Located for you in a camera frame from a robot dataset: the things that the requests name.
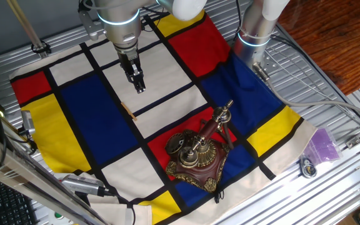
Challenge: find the grey box green button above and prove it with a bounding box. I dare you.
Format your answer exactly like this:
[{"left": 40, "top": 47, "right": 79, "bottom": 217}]
[{"left": 47, "top": 209, "right": 74, "bottom": 225}]

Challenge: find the black keyboard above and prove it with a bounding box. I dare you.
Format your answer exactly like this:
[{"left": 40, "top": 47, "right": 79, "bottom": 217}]
[{"left": 0, "top": 174, "right": 39, "bottom": 225}]

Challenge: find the metal tripod pole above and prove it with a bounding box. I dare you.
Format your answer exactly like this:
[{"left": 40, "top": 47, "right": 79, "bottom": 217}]
[{"left": 6, "top": 0, "right": 49, "bottom": 59}]

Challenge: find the Mondrian pattern tablecloth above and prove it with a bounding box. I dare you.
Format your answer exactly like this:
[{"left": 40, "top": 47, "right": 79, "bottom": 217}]
[{"left": 9, "top": 11, "right": 318, "bottom": 225}]

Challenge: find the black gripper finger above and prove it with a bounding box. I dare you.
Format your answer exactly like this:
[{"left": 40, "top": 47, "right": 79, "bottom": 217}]
[
  {"left": 135, "top": 69, "right": 147, "bottom": 94},
  {"left": 125, "top": 71, "right": 138, "bottom": 91}
]

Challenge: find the short wooden stick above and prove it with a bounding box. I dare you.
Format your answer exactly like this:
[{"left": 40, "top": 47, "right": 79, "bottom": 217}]
[{"left": 120, "top": 102, "right": 138, "bottom": 121}]

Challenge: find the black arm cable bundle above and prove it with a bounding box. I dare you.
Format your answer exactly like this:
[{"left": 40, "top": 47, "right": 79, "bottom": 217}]
[{"left": 137, "top": 6, "right": 170, "bottom": 34}]

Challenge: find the aluminium frame bar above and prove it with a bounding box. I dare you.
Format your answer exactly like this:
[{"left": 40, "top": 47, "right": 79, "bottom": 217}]
[{"left": 0, "top": 126, "right": 108, "bottom": 225}]

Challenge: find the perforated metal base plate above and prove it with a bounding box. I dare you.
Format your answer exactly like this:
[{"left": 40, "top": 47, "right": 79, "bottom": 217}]
[{"left": 254, "top": 46, "right": 281, "bottom": 76}]

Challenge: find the antique brown brass rotary phone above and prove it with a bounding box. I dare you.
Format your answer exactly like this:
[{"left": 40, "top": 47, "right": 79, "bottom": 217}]
[{"left": 164, "top": 129, "right": 231, "bottom": 194}]

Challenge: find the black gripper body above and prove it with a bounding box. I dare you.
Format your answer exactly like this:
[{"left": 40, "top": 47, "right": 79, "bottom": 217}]
[{"left": 113, "top": 42, "right": 143, "bottom": 83}]

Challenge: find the grey ribbed depth camera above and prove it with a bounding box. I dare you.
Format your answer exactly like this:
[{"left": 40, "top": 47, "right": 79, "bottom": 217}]
[{"left": 60, "top": 174, "right": 109, "bottom": 198}]

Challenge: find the black phone line cable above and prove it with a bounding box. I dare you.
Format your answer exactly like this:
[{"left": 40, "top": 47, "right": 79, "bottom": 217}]
[{"left": 213, "top": 187, "right": 225, "bottom": 204}]

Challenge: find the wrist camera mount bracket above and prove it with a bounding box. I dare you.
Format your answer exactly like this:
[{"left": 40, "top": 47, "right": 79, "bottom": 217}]
[{"left": 78, "top": 9, "right": 103, "bottom": 42}]

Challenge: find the purple plastic bag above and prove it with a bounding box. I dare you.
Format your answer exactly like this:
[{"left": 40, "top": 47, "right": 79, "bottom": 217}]
[{"left": 303, "top": 126, "right": 343, "bottom": 166}]

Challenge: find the thick grey robot cable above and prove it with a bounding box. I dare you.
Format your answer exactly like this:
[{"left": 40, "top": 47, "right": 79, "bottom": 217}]
[{"left": 252, "top": 62, "right": 360, "bottom": 123}]

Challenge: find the small grey camera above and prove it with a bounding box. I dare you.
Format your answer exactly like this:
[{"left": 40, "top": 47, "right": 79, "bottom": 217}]
[{"left": 20, "top": 109, "right": 36, "bottom": 136}]

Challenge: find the metal corner bracket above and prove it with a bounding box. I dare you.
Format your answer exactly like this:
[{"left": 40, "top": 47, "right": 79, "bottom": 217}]
[{"left": 345, "top": 136, "right": 360, "bottom": 149}]

